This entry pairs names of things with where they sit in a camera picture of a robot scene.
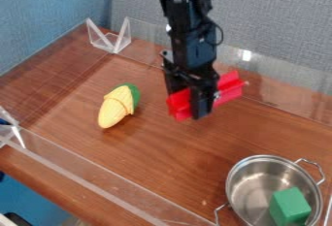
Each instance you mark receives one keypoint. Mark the clear acrylic back barrier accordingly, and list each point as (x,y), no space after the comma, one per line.
(283,85)

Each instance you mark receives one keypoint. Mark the silver metal pot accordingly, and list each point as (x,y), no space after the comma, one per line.
(259,175)

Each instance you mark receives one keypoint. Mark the clear acrylic corner bracket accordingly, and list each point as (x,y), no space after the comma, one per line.
(109,42)

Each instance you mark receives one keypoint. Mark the clear acrylic front barrier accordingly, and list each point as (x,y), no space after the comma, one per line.
(85,188)

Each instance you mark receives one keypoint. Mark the clear acrylic left bracket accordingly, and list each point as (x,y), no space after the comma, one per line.
(9,129)

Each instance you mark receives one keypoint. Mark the yellow toy corn cob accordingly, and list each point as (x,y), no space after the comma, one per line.
(119,103)

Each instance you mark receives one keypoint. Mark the green cube block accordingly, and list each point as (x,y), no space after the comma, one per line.
(289,208)

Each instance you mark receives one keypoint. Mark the red rectangular block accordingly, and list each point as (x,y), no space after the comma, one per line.
(228,91)

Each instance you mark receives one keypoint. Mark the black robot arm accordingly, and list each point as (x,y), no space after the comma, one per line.
(187,63)

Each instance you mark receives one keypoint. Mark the clear acrylic barrier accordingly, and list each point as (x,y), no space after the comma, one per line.
(283,85)
(85,188)

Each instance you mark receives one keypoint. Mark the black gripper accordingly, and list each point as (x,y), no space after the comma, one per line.
(199,79)

